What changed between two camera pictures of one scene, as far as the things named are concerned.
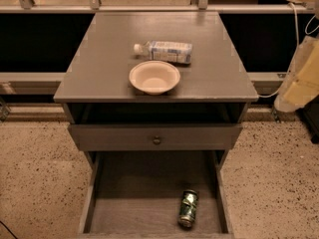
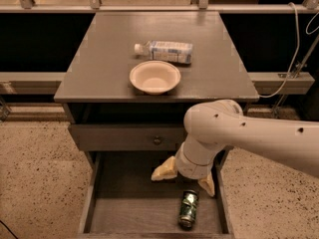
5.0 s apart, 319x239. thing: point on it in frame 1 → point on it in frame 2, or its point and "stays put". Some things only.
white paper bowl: (155, 77) stays put
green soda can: (188, 208) stays put
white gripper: (301, 80) → (191, 169)
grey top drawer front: (156, 137) stays put
